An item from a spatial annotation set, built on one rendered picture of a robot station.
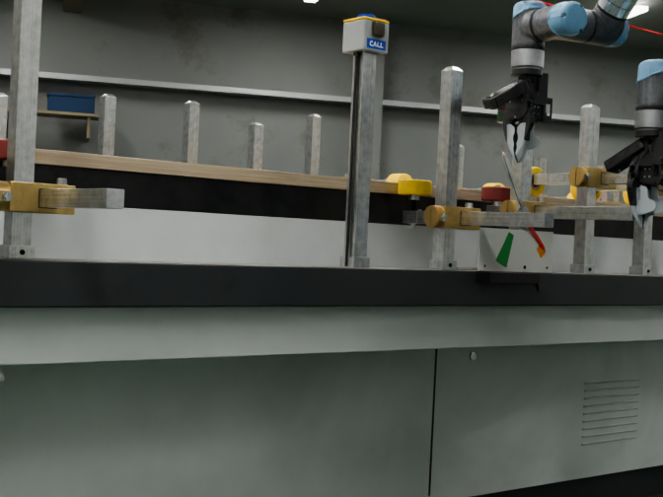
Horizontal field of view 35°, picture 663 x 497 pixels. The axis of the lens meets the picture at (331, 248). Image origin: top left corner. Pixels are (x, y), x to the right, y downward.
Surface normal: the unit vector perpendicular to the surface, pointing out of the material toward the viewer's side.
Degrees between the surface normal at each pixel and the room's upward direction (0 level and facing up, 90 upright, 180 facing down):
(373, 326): 90
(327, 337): 90
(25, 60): 90
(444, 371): 90
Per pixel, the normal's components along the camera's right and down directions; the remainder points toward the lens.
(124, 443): 0.62, 0.04
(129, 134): 0.25, 0.02
